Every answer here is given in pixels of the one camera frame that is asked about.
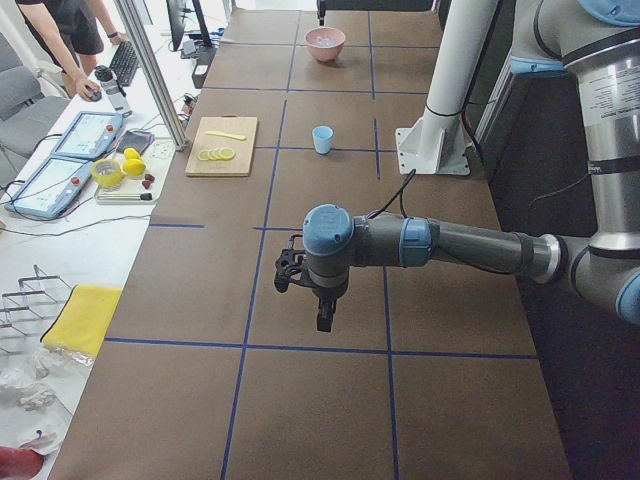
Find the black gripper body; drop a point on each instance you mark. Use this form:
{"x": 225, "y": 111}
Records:
{"x": 327, "y": 293}

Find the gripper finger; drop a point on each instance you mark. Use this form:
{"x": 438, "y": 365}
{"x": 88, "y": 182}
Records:
{"x": 322, "y": 317}
{"x": 321, "y": 11}
{"x": 329, "y": 315}

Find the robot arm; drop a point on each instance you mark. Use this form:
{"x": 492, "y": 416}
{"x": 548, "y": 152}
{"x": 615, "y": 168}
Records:
{"x": 596, "y": 41}

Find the pile of clear ice cubes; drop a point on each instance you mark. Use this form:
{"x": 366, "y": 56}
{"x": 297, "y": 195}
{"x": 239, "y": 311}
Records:
{"x": 324, "y": 41}

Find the light blue cup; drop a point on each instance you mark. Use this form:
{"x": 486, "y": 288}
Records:
{"x": 322, "y": 136}

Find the pink bowl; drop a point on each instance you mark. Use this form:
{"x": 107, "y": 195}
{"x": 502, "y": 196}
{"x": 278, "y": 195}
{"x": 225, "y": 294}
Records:
{"x": 325, "y": 54}

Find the black power strip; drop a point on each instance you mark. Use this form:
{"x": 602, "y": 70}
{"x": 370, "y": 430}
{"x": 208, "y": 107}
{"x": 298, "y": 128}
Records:
{"x": 203, "y": 60}

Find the black monitor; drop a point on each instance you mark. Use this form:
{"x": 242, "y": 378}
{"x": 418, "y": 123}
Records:
{"x": 177, "y": 11}

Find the yellow plastic knife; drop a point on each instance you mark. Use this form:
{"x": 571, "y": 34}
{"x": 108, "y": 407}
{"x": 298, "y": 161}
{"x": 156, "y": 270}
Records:
{"x": 223, "y": 134}

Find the wooden cutting board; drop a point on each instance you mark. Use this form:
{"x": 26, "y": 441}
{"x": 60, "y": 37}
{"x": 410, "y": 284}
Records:
{"x": 240, "y": 165}

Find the black keyboard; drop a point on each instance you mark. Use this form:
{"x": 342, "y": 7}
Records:
{"x": 124, "y": 63}

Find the white tray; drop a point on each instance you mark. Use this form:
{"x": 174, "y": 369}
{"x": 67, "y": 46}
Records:
{"x": 145, "y": 188}

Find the clear water bottle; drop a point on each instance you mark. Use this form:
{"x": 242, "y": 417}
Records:
{"x": 113, "y": 90}

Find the whole lemon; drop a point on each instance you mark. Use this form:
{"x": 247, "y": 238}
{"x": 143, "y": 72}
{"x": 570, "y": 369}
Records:
{"x": 134, "y": 167}
{"x": 131, "y": 153}

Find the yellow cloth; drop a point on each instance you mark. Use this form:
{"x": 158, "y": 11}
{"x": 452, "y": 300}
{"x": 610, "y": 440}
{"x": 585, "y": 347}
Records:
{"x": 82, "y": 324}

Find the yellow tape roll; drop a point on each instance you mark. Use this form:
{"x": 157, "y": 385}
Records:
{"x": 107, "y": 173}

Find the person in black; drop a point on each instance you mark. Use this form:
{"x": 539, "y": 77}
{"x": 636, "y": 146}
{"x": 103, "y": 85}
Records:
{"x": 67, "y": 31}

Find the upper teach pendant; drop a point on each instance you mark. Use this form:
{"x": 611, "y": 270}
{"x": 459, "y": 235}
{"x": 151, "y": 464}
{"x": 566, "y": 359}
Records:
{"x": 89, "y": 135}

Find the teach pendant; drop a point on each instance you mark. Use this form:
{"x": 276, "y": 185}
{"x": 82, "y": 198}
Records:
{"x": 89, "y": 135}
{"x": 51, "y": 189}

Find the lower teach pendant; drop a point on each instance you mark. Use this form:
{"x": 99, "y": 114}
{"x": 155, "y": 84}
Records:
{"x": 51, "y": 189}

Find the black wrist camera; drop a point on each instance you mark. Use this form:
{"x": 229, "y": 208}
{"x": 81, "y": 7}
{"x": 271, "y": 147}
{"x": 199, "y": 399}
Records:
{"x": 290, "y": 266}

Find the white camera pole mount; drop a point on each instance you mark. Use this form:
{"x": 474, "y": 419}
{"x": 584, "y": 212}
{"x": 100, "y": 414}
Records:
{"x": 435, "y": 144}

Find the aluminium frame post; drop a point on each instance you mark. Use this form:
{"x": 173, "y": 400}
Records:
{"x": 159, "y": 92}

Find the wire rack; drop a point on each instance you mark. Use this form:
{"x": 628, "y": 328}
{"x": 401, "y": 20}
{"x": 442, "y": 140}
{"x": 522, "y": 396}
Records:
{"x": 27, "y": 310}

